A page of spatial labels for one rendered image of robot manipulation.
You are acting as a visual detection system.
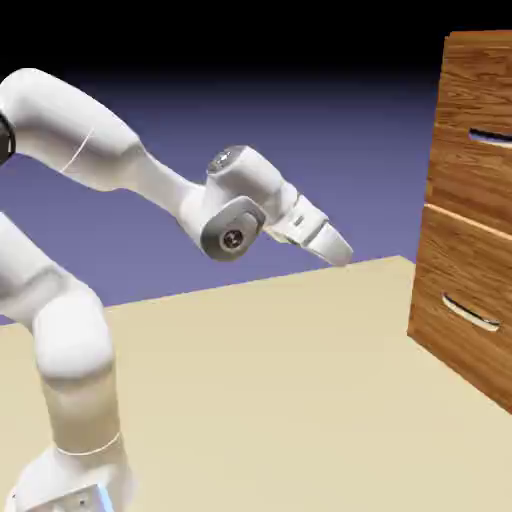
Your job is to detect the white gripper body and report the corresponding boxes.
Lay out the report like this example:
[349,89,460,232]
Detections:
[310,222,355,267]

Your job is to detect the wooden drawer front, silver handle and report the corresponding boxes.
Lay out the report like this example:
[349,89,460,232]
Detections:
[406,203,512,416]

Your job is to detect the light wood cabinet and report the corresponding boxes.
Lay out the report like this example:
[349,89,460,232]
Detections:
[406,29,512,416]

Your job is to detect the dark curved metal handle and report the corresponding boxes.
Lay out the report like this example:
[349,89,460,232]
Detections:
[468,127,512,150]

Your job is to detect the wooden drawer front, dark handle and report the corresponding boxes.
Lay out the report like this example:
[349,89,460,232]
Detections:
[424,124,512,236]

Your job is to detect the silver curved metal handle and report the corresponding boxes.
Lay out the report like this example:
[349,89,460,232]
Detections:
[441,292,502,333]

